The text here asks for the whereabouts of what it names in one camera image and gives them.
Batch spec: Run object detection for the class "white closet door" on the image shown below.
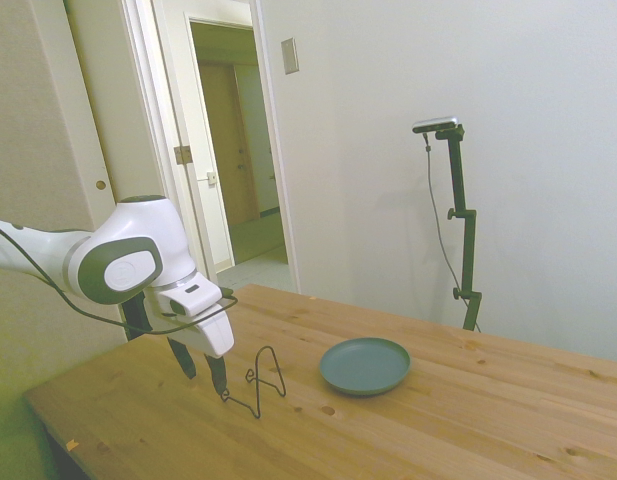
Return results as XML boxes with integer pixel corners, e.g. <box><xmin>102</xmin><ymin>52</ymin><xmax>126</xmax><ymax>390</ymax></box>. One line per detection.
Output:
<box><xmin>62</xmin><ymin>0</ymin><xmax>142</xmax><ymax>236</ymax></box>

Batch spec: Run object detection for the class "black camera stand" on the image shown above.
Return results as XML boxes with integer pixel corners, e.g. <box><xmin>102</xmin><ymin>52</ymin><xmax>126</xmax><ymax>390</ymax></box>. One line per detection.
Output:
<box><xmin>435</xmin><ymin>126</ymin><xmax>485</xmax><ymax>332</ymax></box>

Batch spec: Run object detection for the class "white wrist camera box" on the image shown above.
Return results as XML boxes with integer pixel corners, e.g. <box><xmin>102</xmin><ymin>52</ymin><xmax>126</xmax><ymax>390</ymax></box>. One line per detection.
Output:
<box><xmin>157</xmin><ymin>280</ymin><xmax>225</xmax><ymax>320</ymax></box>

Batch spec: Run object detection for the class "white open door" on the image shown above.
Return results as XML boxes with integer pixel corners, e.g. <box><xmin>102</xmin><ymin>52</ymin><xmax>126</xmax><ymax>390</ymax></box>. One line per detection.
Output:
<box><xmin>185</xmin><ymin>14</ymin><xmax>237</xmax><ymax>274</ymax></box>

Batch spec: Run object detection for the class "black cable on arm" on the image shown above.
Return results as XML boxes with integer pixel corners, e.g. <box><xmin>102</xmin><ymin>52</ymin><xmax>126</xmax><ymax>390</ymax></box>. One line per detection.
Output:
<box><xmin>0</xmin><ymin>219</ymin><xmax>239</xmax><ymax>335</ymax></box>

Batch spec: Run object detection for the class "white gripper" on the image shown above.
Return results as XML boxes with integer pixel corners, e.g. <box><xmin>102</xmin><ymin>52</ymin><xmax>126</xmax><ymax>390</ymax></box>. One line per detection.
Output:
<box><xmin>165</xmin><ymin>305</ymin><xmax>236</xmax><ymax>399</ymax></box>

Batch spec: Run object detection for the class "silver exterior camera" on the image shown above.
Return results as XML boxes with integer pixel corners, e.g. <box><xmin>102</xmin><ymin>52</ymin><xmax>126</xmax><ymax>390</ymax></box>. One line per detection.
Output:
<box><xmin>411</xmin><ymin>115</ymin><xmax>462</xmax><ymax>135</ymax></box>

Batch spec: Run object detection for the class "white wall switch plate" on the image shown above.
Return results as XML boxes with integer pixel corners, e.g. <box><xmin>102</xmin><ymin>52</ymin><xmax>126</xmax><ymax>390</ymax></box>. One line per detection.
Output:
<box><xmin>280</xmin><ymin>37</ymin><xmax>300</xmax><ymax>76</ymax></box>

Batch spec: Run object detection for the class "blue round plate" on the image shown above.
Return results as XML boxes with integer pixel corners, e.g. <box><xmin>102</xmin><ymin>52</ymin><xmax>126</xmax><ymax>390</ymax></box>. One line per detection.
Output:
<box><xmin>318</xmin><ymin>337</ymin><xmax>413</xmax><ymax>398</ymax></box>

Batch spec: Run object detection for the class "black wire plate stand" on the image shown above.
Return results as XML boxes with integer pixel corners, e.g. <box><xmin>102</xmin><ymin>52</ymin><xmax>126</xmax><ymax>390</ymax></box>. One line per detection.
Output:
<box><xmin>220</xmin><ymin>345</ymin><xmax>289</xmax><ymax>420</ymax></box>

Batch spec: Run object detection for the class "brown hallway door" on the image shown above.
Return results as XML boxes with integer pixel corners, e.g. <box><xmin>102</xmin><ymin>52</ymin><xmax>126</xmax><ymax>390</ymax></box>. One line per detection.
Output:
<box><xmin>197</xmin><ymin>59</ymin><xmax>262</xmax><ymax>227</ymax></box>

